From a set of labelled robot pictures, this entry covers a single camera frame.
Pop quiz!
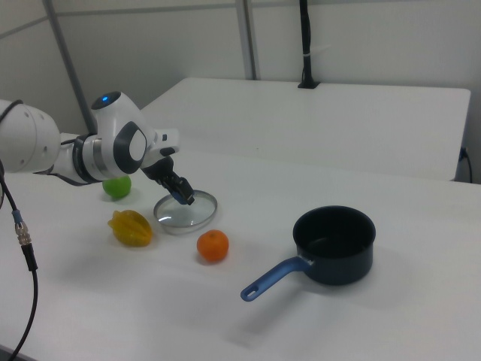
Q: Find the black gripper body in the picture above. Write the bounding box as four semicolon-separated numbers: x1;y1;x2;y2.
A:
141;156;186;193

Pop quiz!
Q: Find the glass lid with blue knob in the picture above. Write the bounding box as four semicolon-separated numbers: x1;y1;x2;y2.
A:
153;189;219;236

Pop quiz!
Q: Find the green apple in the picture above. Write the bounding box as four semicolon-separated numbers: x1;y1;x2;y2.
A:
101;174;133;199

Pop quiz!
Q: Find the yellow starfruit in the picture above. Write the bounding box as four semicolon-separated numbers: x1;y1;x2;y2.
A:
107;209;154;248

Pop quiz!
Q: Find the orange mandarin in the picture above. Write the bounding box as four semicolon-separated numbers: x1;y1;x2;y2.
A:
196;229;230;264

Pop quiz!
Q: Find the white side table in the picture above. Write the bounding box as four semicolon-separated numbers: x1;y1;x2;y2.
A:
139;77;472;183

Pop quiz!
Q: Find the dark blue saucepan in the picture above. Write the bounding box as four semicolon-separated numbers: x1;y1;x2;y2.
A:
240;205;377;303

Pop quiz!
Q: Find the black cable with metal connector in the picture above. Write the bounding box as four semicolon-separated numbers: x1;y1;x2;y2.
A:
0;171;40;361

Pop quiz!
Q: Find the black camera pole with clamp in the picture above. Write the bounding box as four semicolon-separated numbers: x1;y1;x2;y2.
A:
298;0;321;90

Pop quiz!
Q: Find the thin black wall cable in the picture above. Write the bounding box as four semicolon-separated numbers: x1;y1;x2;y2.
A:
460;147;474;184

